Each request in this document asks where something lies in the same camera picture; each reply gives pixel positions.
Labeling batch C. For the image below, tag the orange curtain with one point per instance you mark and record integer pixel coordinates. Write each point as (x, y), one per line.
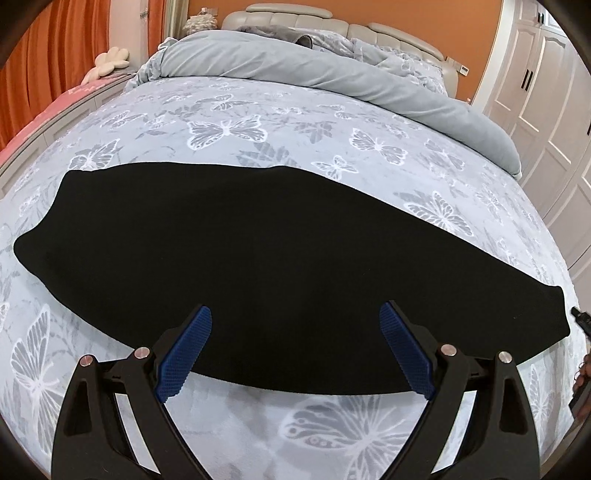
(51, 55)

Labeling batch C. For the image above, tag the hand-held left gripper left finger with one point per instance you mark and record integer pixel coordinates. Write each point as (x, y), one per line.
(184, 355)

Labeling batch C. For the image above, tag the pink cloth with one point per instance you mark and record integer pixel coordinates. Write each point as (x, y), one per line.
(60, 104)

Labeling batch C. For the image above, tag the wall switch plate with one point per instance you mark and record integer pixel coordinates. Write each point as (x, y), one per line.
(208, 10)

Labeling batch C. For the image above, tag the beige padded headboard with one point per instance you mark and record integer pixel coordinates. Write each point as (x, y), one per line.
(295, 18)

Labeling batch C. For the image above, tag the butterfly print pillow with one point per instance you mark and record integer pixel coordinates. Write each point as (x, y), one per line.
(406, 64)

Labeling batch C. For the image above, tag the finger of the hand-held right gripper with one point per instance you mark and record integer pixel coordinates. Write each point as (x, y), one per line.
(581, 319)

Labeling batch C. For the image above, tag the butterfly print bedspread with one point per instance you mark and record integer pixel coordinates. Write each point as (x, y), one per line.
(231, 115)

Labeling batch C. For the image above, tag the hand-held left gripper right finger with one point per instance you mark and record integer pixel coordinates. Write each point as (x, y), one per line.
(406, 350)

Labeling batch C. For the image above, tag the person's right hand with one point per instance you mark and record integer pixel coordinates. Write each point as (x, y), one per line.
(581, 371)

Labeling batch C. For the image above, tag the black pants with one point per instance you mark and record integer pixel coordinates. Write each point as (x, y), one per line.
(277, 254)

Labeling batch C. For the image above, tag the grey duvet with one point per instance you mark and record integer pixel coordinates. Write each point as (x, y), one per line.
(300, 69)

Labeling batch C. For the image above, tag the white wall control panel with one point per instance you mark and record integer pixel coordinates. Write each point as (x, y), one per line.
(465, 70)

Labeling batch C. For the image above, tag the white flower cushion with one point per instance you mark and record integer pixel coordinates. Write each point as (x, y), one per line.
(108, 62)

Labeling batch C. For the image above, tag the white wardrobe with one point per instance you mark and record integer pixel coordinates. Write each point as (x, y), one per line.
(549, 115)

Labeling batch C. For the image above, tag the dark grey blanket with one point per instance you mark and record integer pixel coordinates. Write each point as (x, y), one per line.
(304, 40)

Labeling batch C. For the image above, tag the white feathery lamp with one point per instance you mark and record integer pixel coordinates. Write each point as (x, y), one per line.
(201, 23)

